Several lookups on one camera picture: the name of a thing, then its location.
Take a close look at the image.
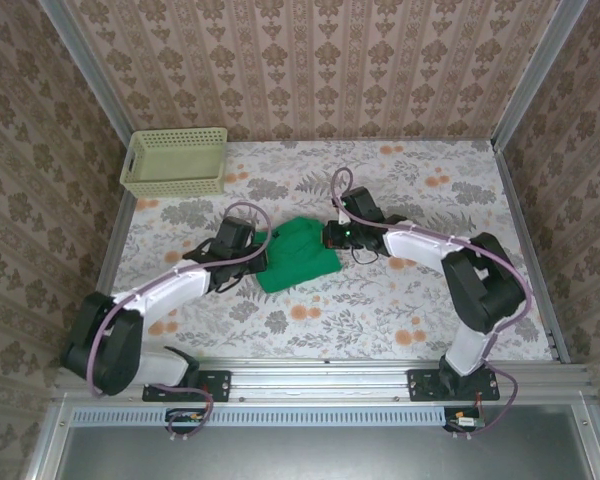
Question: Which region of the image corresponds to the green t-shirt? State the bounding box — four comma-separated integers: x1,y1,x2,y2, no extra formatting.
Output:
256,215,342,294

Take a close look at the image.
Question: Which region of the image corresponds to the pale yellow plastic basket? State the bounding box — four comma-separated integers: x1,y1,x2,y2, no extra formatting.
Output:
119,126,230,200

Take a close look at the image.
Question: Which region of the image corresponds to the floral table cover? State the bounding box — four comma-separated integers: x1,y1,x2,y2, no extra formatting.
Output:
94,139,556,361

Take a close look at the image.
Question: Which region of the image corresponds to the small black connector box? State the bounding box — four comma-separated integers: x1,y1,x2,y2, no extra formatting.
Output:
443,407,484,434
165,407,206,436

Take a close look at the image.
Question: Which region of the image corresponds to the grey metal panel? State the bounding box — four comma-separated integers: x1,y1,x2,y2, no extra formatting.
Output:
54,424,597,480

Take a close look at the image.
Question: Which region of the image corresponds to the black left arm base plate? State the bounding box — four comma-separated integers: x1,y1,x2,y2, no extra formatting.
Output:
142,368,232,403

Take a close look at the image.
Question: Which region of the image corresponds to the aluminium mounting rail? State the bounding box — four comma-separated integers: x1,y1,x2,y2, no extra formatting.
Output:
52,359,599,402

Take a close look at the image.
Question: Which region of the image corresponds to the grey slotted cable duct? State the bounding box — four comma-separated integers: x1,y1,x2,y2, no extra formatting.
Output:
72,405,446,428

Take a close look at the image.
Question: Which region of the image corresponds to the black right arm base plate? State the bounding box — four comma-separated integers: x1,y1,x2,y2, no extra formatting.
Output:
407,368,500,403

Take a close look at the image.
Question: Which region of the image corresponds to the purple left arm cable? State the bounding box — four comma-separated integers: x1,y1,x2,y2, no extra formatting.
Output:
88,201,274,442

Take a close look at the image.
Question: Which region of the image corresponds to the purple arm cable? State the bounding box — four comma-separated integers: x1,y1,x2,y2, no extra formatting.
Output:
331,167,534,441
88,201,274,442

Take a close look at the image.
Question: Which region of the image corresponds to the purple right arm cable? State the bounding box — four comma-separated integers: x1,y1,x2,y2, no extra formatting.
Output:
331,167,534,441

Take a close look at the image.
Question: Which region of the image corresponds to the aluminium frame post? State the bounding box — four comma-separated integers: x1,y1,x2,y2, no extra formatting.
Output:
491,0,590,150
37,0,140,146

